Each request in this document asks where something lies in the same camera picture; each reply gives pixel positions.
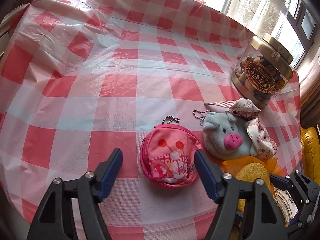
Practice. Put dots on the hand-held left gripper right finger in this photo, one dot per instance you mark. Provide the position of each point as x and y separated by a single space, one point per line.
207 177

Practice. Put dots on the pink round coin purse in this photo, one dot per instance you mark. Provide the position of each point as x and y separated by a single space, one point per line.
165 160

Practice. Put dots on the clear jar with gold lid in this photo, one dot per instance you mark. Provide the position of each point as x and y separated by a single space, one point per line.
260 80

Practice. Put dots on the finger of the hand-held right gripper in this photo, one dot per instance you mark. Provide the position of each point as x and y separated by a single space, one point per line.
305 187
305 215

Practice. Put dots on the white lace curtain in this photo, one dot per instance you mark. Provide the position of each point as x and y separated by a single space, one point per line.
255 5

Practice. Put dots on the floral cloth pouch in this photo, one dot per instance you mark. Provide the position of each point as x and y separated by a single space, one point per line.
260 135

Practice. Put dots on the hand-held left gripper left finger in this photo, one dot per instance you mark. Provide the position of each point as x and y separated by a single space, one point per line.
110 175

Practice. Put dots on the dark window frame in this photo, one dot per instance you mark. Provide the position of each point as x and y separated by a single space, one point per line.
306 40

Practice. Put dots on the yellow inflatable cushion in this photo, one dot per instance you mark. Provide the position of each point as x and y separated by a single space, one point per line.
312 150

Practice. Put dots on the red checked plastic tablecloth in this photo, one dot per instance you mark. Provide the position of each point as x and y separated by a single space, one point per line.
100 80

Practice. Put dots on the pink patterned drape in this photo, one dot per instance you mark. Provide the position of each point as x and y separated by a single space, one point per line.
310 92

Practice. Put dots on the grey pig plush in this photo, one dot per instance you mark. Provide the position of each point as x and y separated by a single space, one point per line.
225 135

